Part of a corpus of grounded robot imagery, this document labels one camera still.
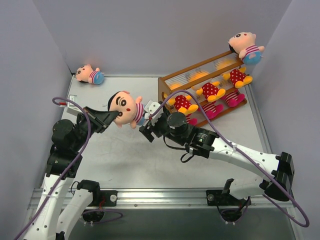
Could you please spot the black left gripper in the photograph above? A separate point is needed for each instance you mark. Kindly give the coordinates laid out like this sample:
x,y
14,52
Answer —
x,y
92,119

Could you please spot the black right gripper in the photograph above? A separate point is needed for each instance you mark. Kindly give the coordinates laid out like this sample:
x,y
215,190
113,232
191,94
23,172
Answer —
x,y
148,130

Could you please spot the white pink plush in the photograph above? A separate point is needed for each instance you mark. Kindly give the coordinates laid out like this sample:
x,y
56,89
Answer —
x,y
193,121
211,110
233,99

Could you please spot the black hair boy plush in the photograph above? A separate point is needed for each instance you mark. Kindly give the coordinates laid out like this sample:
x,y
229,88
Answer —
x,y
131,111

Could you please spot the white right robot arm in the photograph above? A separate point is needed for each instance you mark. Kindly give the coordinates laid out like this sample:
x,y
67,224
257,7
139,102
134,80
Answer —
x,y
274,173

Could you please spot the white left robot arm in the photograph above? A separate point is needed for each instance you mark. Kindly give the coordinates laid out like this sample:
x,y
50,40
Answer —
x,y
53,221

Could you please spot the wooden toy shelf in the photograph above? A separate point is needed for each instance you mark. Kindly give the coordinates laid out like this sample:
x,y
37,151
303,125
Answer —
x,y
178,82

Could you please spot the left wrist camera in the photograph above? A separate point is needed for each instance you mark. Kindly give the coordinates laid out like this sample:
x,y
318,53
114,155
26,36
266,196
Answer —
x,y
70,107

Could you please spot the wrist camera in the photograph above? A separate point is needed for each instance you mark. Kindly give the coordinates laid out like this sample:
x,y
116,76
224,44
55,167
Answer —
x,y
152,112
70,107

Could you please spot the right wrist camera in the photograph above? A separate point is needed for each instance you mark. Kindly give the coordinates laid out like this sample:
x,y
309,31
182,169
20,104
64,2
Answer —
x,y
152,112

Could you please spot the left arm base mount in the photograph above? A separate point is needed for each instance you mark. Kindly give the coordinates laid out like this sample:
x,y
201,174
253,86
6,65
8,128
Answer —
x,y
108,198

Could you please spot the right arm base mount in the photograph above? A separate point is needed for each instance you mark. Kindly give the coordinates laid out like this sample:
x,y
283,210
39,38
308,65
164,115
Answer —
x,y
222,197

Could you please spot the aluminium table edge rail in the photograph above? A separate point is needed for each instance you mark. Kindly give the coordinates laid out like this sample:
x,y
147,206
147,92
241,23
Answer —
x,y
167,198

